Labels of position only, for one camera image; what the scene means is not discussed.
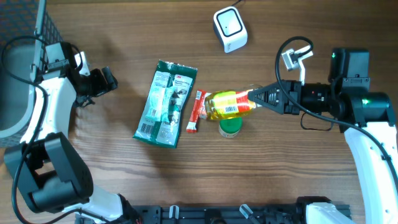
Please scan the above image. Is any green foil packet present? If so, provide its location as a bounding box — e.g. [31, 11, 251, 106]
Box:
[133, 60, 198, 148]

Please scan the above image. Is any white barcode scanner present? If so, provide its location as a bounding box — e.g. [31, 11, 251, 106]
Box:
[213, 6, 248, 54]

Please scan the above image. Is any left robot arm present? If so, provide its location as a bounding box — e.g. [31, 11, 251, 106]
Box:
[4, 42, 141, 223]

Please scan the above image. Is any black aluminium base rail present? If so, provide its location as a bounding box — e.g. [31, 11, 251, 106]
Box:
[135, 205, 304, 224]

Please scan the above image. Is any grey plastic mesh basket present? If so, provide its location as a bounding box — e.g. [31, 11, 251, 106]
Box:
[1, 0, 62, 148]

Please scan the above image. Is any red white snack packet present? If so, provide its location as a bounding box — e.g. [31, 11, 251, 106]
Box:
[187, 90, 208, 133]

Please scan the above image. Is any red tissue pack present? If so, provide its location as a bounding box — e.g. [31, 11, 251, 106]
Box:
[198, 99, 207, 119]

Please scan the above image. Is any yellow oil bottle silver cap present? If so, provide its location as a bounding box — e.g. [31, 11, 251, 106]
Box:
[205, 84, 261, 120]

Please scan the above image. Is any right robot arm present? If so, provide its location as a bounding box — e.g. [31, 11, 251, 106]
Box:
[248, 48, 397, 223]

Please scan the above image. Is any green lid jar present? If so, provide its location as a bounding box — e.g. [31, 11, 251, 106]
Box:
[219, 118, 243, 138]

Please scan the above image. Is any left camera cable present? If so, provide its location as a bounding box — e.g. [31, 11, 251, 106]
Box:
[0, 35, 85, 224]

